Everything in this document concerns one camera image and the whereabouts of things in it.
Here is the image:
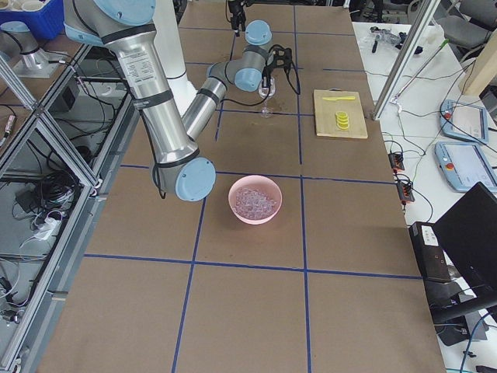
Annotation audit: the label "clear plastic bag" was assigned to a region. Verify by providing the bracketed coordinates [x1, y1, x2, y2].
[370, 26, 407, 54]

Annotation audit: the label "aluminium frame post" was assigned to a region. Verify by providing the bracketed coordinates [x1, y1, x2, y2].
[372, 0, 440, 120]

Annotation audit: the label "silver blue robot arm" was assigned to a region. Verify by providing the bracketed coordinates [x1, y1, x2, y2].
[63, 1, 272, 201]

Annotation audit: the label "clear wine glass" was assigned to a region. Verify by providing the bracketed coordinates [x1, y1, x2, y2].
[258, 77, 276, 118]

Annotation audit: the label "wooden post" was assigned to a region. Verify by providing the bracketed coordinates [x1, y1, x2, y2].
[461, 35, 496, 96]

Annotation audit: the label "wooden cutting board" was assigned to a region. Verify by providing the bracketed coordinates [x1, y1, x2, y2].
[313, 89, 368, 139]

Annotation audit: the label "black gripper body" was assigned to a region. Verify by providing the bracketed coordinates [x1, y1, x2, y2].
[262, 63, 273, 82]
[228, 0, 245, 17]

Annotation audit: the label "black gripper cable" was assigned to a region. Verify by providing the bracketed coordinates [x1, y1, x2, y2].
[267, 44, 302, 95]

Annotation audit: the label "green handled reach grabber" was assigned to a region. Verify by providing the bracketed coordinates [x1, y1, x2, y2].
[389, 38, 449, 106]

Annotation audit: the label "yellow plastic knife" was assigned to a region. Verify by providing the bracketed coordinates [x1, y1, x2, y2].
[321, 96, 356, 102]

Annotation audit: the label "blue teach pendant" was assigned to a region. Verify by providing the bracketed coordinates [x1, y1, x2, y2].
[440, 99, 489, 145]
[435, 141, 496, 193]

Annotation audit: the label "black monitor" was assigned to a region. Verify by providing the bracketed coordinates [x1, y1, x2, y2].
[408, 182, 496, 323]

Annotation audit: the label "grey office chair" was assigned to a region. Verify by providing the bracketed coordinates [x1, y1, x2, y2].
[439, 1, 496, 62]

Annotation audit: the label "clear ice cubes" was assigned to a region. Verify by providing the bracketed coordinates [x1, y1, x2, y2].
[235, 187, 277, 220]

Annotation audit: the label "blue plastic bin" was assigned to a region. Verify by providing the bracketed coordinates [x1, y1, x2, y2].
[1, 1, 64, 40]

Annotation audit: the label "pink bowl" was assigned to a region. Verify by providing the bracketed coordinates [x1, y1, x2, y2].
[228, 175, 283, 225]

